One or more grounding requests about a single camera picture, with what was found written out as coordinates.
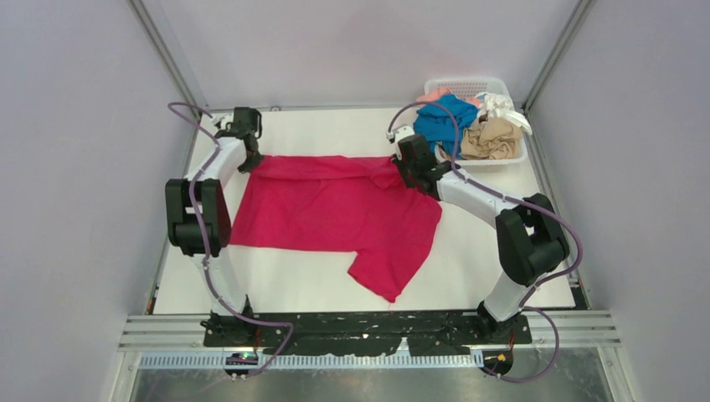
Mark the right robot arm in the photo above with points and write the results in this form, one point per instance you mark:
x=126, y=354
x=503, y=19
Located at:
x=529, y=237

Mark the slotted cable duct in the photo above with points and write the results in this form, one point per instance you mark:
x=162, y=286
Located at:
x=249, y=360

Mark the blue t shirt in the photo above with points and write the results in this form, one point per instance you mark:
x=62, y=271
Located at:
x=436, y=126

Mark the aluminium frame rail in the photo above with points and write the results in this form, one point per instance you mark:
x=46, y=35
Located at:
x=171, y=332

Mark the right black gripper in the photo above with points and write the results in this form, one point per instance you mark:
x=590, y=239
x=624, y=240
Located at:
x=401, y=164

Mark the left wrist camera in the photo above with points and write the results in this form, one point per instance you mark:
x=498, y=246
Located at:
x=222, y=122

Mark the salmon pink t shirt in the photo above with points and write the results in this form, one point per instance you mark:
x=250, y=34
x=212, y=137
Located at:
x=437, y=94

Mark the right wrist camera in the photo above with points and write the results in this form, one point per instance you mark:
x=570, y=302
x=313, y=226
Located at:
x=398, y=133

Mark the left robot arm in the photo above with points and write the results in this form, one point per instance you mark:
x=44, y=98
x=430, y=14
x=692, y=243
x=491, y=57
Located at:
x=198, y=220

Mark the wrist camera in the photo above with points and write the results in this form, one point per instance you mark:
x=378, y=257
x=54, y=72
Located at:
x=398, y=133
x=222, y=122

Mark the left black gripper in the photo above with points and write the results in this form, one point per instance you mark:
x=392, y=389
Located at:
x=248, y=167

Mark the beige t shirt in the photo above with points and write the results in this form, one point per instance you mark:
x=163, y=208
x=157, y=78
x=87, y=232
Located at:
x=493, y=139

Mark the white t shirt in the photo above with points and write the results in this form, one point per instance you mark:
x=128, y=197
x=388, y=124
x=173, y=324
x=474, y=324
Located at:
x=501, y=106

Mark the magenta t shirt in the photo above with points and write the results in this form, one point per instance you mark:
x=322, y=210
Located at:
x=341, y=204

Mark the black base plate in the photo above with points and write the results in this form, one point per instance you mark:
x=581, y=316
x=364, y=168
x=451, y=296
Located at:
x=365, y=334

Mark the white plastic basket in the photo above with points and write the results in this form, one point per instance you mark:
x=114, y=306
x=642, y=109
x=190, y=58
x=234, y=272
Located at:
x=470, y=87

